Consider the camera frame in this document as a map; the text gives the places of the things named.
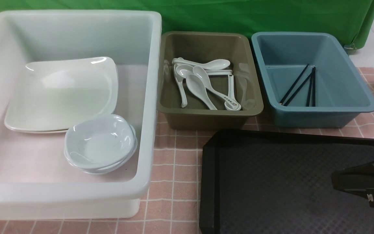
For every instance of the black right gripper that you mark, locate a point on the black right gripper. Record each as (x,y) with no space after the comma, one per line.
(357,180)

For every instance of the white square rice plate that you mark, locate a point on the white square rice plate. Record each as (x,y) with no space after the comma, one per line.
(55,95)

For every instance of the white bowl tray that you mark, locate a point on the white bowl tray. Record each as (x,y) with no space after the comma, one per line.
(97,150)
(109,123)

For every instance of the white ceramic spoon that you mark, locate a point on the white ceramic spoon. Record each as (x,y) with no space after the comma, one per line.
(230,104)

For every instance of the white square plate in tub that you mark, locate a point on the white square plate in tub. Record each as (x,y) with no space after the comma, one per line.
(38,132)

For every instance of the black chopstick in blue bin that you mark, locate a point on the black chopstick in blue bin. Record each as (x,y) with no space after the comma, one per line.
(308,91)

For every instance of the blue plastic bin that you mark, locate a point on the blue plastic bin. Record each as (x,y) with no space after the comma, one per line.
(341,92)

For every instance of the black plastic serving tray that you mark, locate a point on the black plastic serving tray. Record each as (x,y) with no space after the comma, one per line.
(256,182)

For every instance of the large white plastic tub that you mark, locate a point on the large white plastic tub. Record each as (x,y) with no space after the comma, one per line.
(36,181)

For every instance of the green backdrop cloth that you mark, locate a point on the green backdrop cloth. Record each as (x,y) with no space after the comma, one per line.
(349,21)

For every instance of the upper white bowl in tub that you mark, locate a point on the upper white bowl in tub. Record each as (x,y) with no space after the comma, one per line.
(111,168)

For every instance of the white spoon under others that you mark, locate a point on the white spoon under others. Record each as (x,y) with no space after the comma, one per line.
(230,75)

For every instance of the white spoon left of bin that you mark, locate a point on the white spoon left of bin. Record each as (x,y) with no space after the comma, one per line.
(181,71)

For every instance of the white spoon of bin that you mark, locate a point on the white spoon of bin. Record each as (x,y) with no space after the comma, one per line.
(196,86)
(181,71)
(214,65)

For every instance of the olive green plastic bin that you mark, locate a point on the olive green plastic bin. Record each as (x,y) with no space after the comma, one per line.
(203,47)

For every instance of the white spoon top of bin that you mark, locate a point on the white spoon top of bin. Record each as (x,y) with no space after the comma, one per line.
(214,65)

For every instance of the white spoon centre of bin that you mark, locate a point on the white spoon centre of bin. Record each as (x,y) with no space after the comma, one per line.
(196,86)

